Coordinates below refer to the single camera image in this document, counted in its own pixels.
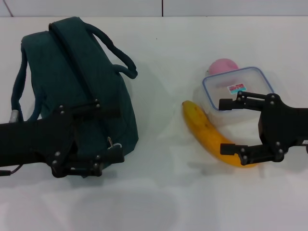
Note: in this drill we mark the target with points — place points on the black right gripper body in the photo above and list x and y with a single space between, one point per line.
281 127

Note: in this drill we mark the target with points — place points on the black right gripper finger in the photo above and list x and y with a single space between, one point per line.
229 148
227 104

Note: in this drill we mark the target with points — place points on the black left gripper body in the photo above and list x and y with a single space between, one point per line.
36 142

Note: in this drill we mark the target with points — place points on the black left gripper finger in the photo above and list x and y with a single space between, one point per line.
106 112
115 154

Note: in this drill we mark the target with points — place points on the clear container with blue-rimmed lid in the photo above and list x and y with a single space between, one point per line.
240 77

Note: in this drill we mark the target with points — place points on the yellow banana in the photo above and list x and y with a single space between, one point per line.
204 127

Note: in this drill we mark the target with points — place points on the pink peach toy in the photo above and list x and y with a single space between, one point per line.
221 66

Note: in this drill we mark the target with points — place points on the dark teal insulated lunch bag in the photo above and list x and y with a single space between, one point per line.
72 72

